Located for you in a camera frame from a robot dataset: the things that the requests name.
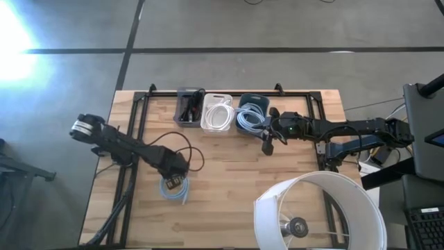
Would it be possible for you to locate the small blue screen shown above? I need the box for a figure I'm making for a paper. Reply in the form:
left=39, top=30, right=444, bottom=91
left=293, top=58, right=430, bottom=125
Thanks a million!
left=424, top=128, right=444, bottom=149

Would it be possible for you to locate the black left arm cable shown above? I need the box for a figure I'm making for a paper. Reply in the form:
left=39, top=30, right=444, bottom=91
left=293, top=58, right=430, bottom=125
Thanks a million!
left=145, top=131, right=206, bottom=173

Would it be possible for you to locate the black cable with red strap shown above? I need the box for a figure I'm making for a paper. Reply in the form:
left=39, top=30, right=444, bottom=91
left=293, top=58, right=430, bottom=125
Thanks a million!
left=189, top=100, right=202, bottom=122

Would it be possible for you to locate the black keyboard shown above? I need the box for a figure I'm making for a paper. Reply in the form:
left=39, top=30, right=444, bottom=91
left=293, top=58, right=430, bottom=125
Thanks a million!
left=404, top=206, right=444, bottom=250

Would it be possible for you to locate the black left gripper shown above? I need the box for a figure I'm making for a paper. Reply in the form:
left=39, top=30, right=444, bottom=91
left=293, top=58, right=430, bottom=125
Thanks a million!
left=151, top=146, right=191, bottom=191

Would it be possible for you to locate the black aluminium table frame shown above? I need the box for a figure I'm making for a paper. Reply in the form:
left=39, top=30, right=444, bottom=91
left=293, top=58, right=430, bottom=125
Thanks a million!
left=103, top=82, right=350, bottom=248

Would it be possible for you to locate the white round lamp shade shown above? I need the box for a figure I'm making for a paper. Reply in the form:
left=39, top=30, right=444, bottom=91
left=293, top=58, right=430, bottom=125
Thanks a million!
left=253, top=170, right=389, bottom=250

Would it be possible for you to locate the grey laptop lid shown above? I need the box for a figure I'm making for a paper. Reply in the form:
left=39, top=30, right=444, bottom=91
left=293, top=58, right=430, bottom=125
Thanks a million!
left=402, top=82, right=444, bottom=184

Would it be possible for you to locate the black desk bar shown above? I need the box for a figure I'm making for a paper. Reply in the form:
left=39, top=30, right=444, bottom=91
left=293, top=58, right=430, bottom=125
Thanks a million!
left=360, top=158, right=417, bottom=191

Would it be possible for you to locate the white cable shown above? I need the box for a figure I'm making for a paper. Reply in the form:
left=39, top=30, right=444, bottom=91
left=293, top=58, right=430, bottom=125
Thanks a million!
left=204, top=100, right=235, bottom=130

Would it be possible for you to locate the teal plastic bin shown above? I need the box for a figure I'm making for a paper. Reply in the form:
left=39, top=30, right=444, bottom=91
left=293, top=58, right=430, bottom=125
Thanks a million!
left=235, top=92, right=271, bottom=136

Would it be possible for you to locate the metal lamp base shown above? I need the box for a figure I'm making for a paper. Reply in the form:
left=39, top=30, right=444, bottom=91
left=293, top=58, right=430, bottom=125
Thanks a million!
left=280, top=215, right=310, bottom=240

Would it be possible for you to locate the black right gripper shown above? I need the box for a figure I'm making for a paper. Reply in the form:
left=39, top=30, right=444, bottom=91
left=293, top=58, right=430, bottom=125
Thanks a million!
left=261, top=106, right=312, bottom=157

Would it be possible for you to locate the black pole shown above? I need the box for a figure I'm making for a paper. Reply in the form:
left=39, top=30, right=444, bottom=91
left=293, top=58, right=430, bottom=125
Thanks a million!
left=417, top=72, right=444, bottom=99

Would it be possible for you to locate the white plastic bin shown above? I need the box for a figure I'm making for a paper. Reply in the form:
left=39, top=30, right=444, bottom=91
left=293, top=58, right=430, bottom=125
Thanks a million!
left=200, top=92, right=234, bottom=135

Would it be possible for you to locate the thick black cable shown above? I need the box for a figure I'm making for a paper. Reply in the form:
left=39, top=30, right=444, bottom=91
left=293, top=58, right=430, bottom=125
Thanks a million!
left=189, top=88, right=206, bottom=115

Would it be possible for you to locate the light blue cable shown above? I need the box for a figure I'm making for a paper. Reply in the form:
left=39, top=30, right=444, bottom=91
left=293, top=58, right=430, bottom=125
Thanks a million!
left=158, top=174, right=190, bottom=205
left=241, top=102, right=266, bottom=123
left=236, top=108, right=265, bottom=134

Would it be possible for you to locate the grey plastic bin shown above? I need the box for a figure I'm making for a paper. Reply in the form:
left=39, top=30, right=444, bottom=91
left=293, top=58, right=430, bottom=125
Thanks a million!
left=173, top=87, right=206, bottom=128

